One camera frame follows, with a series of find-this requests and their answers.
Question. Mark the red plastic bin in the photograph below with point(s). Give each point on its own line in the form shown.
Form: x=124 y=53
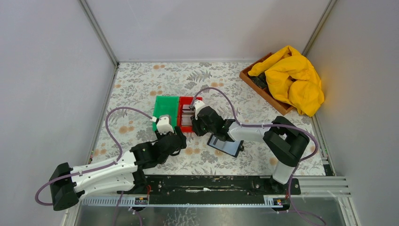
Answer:
x=183 y=101

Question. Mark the yellow cloth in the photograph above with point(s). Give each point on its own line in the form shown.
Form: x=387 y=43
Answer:
x=291 y=79

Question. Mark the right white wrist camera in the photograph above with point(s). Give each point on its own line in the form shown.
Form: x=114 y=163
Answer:
x=197 y=106

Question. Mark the floral table mat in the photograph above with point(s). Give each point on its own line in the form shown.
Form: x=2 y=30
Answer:
x=133 y=98

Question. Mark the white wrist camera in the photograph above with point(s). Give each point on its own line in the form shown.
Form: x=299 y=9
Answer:
x=197 y=106
x=163 y=125

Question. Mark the black leather card holder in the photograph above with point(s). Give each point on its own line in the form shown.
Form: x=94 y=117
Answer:
x=232 y=148

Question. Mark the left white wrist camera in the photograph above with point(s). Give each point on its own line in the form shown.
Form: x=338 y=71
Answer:
x=163 y=125

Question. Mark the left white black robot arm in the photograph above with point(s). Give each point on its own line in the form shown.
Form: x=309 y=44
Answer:
x=68 y=185

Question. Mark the brown wooden tray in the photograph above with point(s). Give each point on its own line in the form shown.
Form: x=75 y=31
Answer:
x=281 y=107

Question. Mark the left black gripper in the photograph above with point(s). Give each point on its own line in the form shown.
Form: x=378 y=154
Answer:
x=178 y=132

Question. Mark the green plastic bin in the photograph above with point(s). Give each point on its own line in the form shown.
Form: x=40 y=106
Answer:
x=167 y=105

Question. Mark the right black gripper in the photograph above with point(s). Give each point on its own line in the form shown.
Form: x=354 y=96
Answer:
x=195 y=125

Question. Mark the dark items in tray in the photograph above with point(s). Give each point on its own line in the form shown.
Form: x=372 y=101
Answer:
x=260 y=81

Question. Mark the clear card stack in bin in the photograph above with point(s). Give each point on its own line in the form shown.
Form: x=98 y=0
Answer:
x=186 y=115

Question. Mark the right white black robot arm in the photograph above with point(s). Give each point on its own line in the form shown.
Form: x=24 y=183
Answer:
x=286 y=141

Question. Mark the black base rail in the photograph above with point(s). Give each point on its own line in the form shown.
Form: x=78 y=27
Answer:
x=175 y=189

